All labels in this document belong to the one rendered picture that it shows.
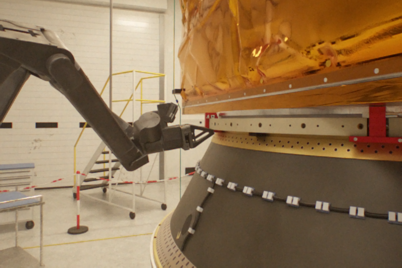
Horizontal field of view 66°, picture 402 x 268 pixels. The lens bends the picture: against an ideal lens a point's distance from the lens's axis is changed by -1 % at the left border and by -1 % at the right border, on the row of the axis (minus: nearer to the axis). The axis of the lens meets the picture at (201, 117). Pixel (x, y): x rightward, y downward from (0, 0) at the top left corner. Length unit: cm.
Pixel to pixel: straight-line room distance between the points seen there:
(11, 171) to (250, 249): 488
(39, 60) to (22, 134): 807
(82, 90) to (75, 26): 817
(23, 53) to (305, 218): 74
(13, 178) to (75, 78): 501
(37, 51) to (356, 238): 77
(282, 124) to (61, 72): 64
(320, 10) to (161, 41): 818
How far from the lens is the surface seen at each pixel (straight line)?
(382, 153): 91
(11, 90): 113
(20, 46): 56
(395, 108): 93
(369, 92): 76
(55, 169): 861
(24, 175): 557
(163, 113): 88
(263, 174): 101
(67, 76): 58
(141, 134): 82
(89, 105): 68
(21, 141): 864
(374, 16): 71
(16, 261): 406
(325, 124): 91
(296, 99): 96
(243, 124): 108
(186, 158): 900
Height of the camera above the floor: 171
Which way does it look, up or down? level
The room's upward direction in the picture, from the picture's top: straight up
